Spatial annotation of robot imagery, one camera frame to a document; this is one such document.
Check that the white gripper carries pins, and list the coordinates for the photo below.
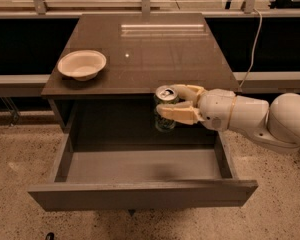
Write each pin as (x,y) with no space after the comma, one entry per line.
(216,109)

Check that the green soda can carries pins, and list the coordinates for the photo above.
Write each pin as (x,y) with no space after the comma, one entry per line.
(164,95)

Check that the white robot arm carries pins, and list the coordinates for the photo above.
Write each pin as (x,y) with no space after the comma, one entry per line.
(275,125)

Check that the grey cabinet with top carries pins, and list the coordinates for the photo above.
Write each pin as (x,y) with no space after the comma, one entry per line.
(142,54)

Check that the open grey top drawer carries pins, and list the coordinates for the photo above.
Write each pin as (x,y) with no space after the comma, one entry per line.
(113,157)

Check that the white paper bowl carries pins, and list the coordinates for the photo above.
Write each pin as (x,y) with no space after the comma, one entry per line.
(82,65)

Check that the metal railing frame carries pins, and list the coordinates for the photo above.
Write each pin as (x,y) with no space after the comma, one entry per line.
(143,4)

